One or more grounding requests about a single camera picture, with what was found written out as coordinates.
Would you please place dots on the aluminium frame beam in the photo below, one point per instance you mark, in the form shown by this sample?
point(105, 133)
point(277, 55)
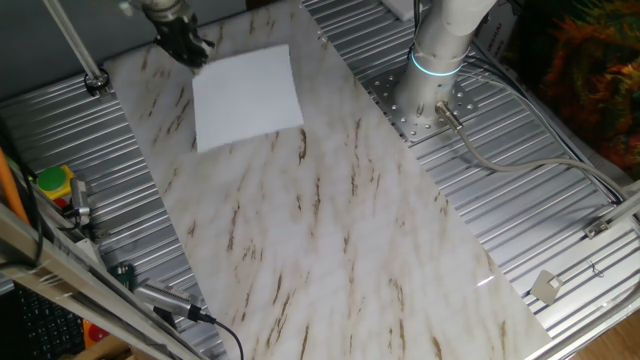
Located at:
point(60, 280)

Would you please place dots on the yellow button box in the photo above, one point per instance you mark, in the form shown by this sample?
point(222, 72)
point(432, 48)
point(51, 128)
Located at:
point(52, 180)

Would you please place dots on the black keyboard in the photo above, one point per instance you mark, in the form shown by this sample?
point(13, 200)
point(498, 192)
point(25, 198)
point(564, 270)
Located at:
point(47, 325)

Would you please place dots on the grey box with red button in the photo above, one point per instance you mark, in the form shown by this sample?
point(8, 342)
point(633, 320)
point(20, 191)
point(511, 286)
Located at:
point(61, 203)

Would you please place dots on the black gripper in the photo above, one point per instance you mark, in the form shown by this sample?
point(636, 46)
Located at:
point(182, 37)

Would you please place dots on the white printed sign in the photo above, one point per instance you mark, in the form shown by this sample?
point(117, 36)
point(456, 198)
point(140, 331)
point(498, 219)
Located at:
point(495, 35)

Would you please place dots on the small silver camera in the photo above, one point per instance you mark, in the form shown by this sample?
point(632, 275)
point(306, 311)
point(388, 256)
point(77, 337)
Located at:
point(80, 200)

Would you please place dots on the orange emergency stop box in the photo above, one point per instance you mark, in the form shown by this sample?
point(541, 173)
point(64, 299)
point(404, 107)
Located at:
point(92, 334)

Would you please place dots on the brown wooden board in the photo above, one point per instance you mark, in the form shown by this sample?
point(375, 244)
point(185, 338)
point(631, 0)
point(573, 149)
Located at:
point(97, 350)

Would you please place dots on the aluminium robot mounting plate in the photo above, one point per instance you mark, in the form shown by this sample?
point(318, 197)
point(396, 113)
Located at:
point(415, 127)

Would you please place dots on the small metal corner bracket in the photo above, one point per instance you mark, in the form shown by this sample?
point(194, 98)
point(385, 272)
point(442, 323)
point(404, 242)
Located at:
point(596, 229)

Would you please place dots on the metal pole with round base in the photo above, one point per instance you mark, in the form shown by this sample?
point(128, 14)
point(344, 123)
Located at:
point(75, 45)

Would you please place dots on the silver finned camera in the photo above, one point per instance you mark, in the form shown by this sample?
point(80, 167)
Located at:
point(165, 298)

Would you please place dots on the colourful patterned cloth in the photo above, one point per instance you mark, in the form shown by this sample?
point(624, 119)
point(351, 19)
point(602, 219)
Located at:
point(590, 75)

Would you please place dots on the green hex key set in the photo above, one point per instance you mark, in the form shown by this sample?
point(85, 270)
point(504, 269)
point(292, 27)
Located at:
point(123, 276)

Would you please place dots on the orange rod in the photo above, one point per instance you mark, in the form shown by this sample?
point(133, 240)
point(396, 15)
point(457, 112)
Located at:
point(10, 185)

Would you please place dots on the marble pattern table mat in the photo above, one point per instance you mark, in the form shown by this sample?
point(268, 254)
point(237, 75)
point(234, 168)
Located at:
point(325, 240)

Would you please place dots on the white paper sheet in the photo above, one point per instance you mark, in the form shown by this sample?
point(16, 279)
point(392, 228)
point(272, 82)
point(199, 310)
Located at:
point(245, 95)

